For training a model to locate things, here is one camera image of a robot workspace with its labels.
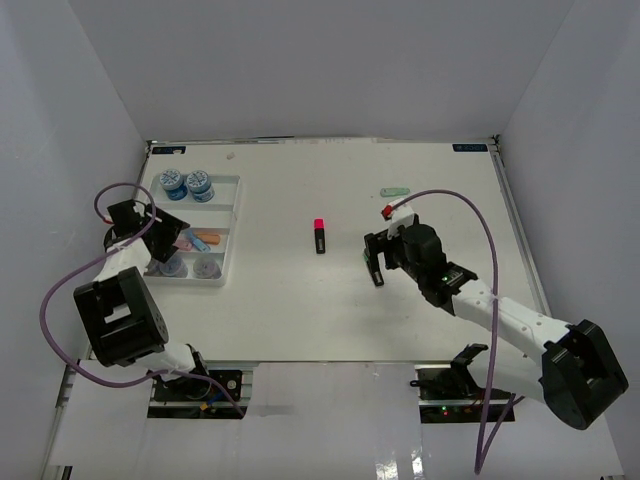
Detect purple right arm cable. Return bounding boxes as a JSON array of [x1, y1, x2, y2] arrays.
[[392, 188, 516, 475]]

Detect pink cap black highlighter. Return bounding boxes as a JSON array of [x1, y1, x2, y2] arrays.
[[313, 218, 326, 254]]

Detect blue table label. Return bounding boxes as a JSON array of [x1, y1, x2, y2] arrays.
[[452, 143, 488, 153], [151, 146, 186, 155]]

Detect pink stapler case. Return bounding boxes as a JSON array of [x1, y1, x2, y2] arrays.
[[174, 238, 193, 252]]

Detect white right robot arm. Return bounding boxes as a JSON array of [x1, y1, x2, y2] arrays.
[[364, 222, 629, 430]]

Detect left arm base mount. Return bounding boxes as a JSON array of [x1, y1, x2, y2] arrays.
[[147, 368, 247, 420]]

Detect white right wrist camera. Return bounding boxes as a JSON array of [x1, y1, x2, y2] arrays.
[[381, 198, 417, 239]]

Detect white compartment tray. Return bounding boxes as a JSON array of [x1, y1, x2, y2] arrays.
[[145, 174, 242, 287]]

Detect green cap black highlighter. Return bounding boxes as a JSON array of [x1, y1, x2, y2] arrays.
[[363, 249, 384, 287]]

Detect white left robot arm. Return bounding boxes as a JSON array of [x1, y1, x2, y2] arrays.
[[74, 200, 212, 399]]

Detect blue stapler case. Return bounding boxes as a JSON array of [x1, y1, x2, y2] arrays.
[[185, 230, 211, 253]]

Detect clear jar of clips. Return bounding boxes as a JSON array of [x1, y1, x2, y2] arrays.
[[146, 257, 188, 278]]

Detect left blue table label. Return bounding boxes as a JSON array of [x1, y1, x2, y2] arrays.
[[151, 146, 186, 155]]

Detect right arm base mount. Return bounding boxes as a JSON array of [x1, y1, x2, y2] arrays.
[[409, 344, 489, 424]]

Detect blue lidded jar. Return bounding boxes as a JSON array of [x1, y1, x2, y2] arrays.
[[185, 170, 215, 203], [159, 169, 188, 201]]

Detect right blue table label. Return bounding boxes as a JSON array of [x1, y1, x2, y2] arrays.
[[452, 143, 488, 153]]

